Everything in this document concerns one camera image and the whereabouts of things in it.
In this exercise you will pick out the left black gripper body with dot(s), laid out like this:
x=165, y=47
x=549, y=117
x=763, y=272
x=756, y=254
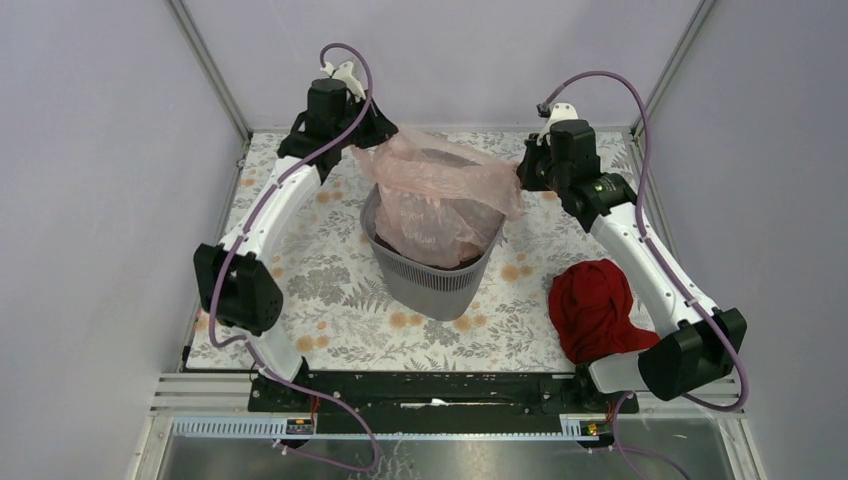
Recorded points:
x=368, y=132

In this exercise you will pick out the grey slotted cable duct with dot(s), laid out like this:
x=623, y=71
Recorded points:
x=282, y=428

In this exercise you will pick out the pink plastic trash bag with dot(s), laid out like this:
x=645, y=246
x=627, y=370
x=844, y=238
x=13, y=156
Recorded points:
x=440, y=203

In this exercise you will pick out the grey plastic trash bin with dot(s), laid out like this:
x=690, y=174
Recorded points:
x=439, y=294

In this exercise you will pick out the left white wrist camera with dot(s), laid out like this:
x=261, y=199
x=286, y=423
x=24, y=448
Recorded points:
x=347, y=73

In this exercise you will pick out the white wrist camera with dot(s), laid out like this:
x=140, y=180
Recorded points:
x=347, y=73
x=561, y=111

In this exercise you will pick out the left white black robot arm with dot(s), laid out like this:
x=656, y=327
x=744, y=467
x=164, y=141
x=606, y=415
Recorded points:
x=236, y=286

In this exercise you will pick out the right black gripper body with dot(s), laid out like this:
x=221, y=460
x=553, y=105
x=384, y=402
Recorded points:
x=539, y=172

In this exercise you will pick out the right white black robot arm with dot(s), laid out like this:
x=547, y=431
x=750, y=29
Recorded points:
x=698, y=341

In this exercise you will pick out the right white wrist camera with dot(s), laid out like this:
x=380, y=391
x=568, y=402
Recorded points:
x=561, y=111

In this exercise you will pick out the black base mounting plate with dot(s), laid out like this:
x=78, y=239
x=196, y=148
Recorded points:
x=416, y=398

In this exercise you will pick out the red cloth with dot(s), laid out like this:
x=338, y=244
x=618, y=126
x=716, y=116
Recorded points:
x=589, y=305

